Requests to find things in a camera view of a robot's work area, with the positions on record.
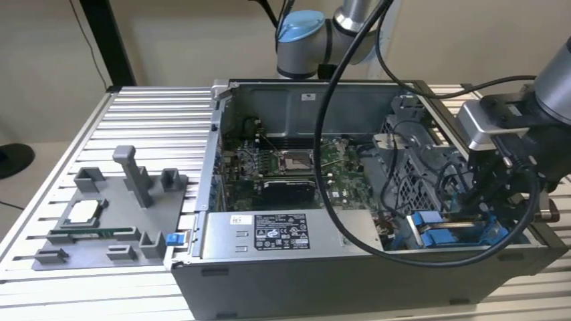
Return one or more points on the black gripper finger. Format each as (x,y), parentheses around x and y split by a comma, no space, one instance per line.
(473,204)

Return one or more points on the hard disk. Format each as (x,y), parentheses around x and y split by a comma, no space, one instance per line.
(429,220)

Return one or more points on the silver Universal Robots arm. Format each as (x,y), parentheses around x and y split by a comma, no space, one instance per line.
(303,50)

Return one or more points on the grey metal disk bay cage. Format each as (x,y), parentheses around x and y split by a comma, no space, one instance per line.
(383,140)

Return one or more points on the green motherboard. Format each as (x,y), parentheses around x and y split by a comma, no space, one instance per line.
(353,180)

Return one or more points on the small black graphics card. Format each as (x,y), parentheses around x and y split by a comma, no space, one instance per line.
(287,195)

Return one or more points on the CPU socket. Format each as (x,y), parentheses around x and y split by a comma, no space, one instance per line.
(294,162)

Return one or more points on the open black PC case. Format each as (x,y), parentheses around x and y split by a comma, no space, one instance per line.
(313,284)

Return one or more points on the silver power supply unit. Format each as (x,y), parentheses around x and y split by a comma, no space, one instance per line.
(223,240)

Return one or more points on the blue case latch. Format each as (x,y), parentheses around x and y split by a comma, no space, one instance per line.
(174,239)

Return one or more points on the grey plastic parts rack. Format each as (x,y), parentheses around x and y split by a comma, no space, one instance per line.
(116,200)

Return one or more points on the green RAM stick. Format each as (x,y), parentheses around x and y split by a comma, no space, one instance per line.
(104,233)

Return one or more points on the silver CPU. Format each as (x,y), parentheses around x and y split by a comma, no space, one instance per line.
(83,212)

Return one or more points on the black upright pole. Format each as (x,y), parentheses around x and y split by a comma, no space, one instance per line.
(111,50)

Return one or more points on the black round stand base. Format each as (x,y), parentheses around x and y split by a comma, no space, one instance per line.
(15,160)

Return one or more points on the blue plastic drive bracket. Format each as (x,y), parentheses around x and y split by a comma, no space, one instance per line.
(431,240)

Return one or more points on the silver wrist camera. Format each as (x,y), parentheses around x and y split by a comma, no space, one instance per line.
(477,123)

